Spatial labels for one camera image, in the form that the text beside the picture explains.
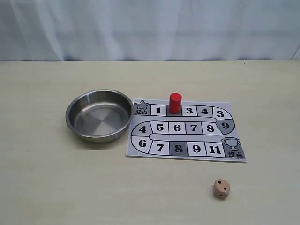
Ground round stainless steel bowl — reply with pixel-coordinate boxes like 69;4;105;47
65;89;134;143

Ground paper number game board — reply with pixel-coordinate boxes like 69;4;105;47
126;98;247;163

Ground red cylinder game piece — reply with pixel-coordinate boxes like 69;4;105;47
169;93;182;114

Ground wooden die with black pips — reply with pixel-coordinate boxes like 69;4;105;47
213;179;230;199

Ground white curtain backdrop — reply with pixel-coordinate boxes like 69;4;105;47
0;0;300;61

